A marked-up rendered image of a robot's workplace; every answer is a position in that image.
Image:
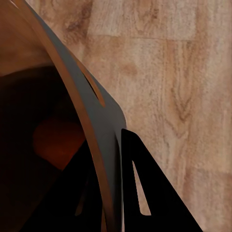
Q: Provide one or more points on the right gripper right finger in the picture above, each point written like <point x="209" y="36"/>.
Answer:
<point x="168" y="212"/>

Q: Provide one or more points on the can of soda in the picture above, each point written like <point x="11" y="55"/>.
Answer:
<point x="57" y="139"/>

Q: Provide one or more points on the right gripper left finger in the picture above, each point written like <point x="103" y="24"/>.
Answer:
<point x="55" y="212"/>

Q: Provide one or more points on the trash can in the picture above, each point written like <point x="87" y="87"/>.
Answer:
<point x="40" y="78"/>

